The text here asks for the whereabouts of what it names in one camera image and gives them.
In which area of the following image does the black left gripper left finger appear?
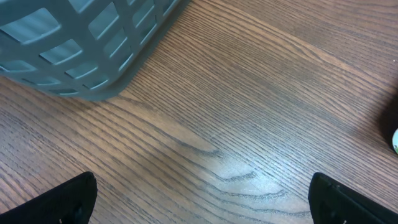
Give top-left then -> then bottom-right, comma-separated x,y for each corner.
1,172 -> 97,224

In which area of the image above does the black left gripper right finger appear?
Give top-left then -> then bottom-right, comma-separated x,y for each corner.
308,172 -> 397,224

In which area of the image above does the grey plastic shopping basket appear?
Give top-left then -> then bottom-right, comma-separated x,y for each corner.
1,0 -> 188,101

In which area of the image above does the cup noodles container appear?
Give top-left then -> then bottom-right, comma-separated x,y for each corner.
392,129 -> 398,154

